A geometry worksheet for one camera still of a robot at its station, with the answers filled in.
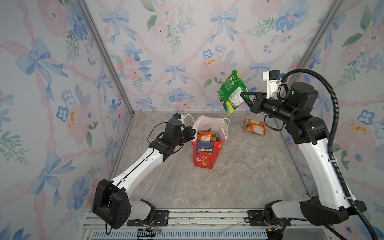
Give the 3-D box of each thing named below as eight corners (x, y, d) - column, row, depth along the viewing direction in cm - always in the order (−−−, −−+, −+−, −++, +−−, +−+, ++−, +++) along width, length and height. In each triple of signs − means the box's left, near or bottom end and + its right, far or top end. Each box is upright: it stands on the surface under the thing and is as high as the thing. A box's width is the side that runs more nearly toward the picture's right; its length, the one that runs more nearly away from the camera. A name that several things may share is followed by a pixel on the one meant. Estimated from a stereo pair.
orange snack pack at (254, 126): (243, 130, 111) (244, 127, 108) (244, 120, 117) (245, 117, 115) (264, 135, 108) (265, 132, 106) (264, 124, 115) (265, 122, 112)
